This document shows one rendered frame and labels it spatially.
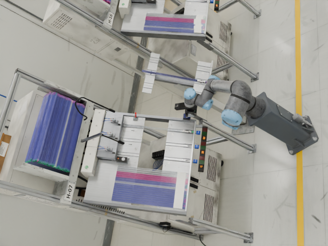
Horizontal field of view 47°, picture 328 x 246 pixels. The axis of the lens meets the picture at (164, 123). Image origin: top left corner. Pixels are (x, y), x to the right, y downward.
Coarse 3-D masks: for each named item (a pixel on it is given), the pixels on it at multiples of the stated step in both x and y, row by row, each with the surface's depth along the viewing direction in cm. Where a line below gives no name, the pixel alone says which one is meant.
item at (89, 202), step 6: (90, 204) 263; (96, 204) 260; (102, 204) 258; (108, 204) 257; (114, 204) 257; (120, 204) 257; (144, 210) 258; (150, 210) 255; (156, 210) 254; (162, 210) 254; (168, 210) 253; (174, 210) 253
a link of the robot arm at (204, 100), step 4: (204, 92) 244; (208, 92) 243; (196, 96) 244; (200, 96) 245; (204, 96) 243; (208, 96) 243; (212, 96) 245; (196, 100) 244; (200, 100) 243; (204, 100) 243; (208, 100) 243; (212, 100) 244; (196, 104) 246; (200, 104) 244; (204, 104) 243; (208, 104) 242; (204, 108) 245; (208, 108) 243
